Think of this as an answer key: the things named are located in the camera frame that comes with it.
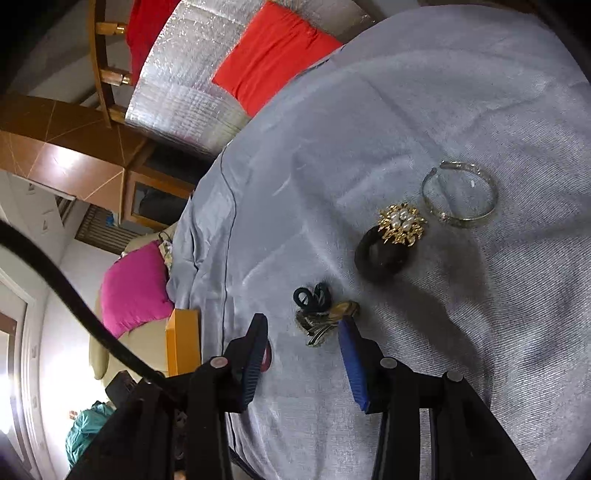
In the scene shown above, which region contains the silver insulation panel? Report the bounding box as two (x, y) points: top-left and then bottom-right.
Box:
(124, 0), (375, 160)

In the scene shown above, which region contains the metal hair clip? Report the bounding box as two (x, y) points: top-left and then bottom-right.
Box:
(295, 300), (361, 348)

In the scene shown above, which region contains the silver bangle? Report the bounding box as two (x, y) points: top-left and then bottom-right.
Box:
(421, 160), (498, 230)

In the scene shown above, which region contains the teal shirt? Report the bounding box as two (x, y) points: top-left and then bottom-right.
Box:
(65, 399), (116, 469)

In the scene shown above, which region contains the red blanket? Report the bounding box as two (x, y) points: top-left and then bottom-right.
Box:
(126, 0), (181, 79)

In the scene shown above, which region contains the wooden railing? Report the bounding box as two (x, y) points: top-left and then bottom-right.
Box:
(88, 0), (139, 127)

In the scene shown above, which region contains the orange tray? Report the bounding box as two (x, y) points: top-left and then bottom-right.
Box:
(165, 308), (202, 377)

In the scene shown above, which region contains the wooden cabinet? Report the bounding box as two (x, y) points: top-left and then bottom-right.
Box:
(0, 95), (197, 229)

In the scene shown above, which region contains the red cloth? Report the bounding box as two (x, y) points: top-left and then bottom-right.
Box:
(211, 1), (345, 117)

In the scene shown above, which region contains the black hair tie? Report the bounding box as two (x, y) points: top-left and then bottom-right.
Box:
(355, 224), (414, 283)

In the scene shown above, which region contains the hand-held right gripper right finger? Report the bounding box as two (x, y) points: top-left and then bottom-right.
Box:
(337, 316), (539, 480)

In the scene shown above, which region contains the beige leather sofa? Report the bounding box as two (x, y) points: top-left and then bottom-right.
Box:
(88, 222), (178, 384)

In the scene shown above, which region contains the black cable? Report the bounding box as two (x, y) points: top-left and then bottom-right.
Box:
(0, 220), (185, 398)

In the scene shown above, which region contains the patterned cloth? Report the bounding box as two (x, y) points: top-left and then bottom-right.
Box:
(157, 231), (175, 273)

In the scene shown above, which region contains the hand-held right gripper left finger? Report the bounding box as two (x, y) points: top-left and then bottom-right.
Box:
(65, 313), (271, 480)

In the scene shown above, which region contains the gold pearl brooch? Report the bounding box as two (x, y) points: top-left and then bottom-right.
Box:
(378, 203), (428, 248)

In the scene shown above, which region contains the pink pillow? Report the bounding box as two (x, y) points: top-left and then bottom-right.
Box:
(99, 241), (176, 340)

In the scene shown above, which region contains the grey cloth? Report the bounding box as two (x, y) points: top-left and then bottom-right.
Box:
(166, 4), (591, 480)

